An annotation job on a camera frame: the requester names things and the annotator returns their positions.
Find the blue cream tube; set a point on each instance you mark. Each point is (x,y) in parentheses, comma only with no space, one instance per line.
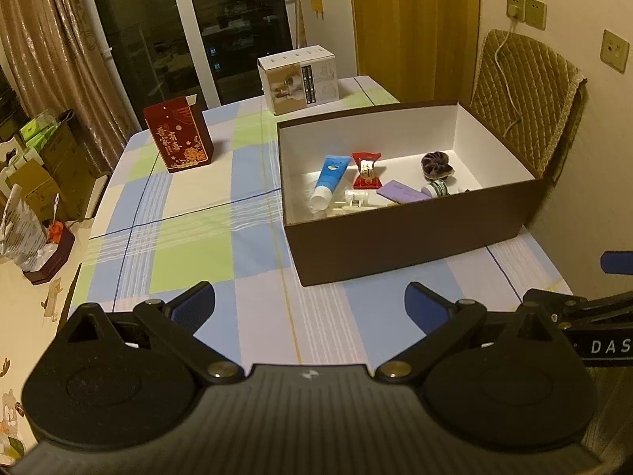
(333,169)

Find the red gift box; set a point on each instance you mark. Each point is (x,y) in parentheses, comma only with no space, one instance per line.
(180,133)

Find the purple cream tube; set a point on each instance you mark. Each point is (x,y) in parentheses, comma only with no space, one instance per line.
(399,193)

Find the wall socket pair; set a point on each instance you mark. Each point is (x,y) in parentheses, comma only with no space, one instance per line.
(533,13)

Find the dark wooden tray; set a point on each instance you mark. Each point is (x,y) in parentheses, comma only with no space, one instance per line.
(55,261)

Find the brown cardboard storage box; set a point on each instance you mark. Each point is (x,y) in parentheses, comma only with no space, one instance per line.
(499,191)

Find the white hair clip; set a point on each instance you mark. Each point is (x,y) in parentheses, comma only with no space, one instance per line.
(353,202)

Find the checkered tablecloth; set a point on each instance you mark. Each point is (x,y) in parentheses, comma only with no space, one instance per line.
(291,288)

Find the white product box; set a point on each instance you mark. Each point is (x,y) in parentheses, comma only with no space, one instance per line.
(298,79)

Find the red snack packet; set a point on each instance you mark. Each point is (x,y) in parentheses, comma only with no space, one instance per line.
(367,177)

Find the wooden door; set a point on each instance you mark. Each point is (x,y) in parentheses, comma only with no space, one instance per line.
(418,50)

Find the dark scrunchie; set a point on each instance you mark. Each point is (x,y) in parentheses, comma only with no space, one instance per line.
(435,166)

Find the plastic bag of swabs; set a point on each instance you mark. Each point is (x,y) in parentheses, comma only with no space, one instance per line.
(23,237)

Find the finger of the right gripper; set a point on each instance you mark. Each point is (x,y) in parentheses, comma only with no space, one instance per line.
(611,312)
(617,262)

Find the stacked cardboard boxes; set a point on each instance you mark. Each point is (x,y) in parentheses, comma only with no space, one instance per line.
(47,157)

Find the brown curtain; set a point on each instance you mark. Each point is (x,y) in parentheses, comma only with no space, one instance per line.
(58,65)

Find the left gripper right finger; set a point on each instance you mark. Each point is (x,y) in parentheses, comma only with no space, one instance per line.
(448,327)

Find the orange handled screwdriver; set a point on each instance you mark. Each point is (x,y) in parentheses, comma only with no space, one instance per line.
(55,228)

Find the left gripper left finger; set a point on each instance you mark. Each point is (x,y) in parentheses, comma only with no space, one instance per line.
(171,327)

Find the quilted chair cushion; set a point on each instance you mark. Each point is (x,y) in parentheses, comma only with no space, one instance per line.
(531,97)

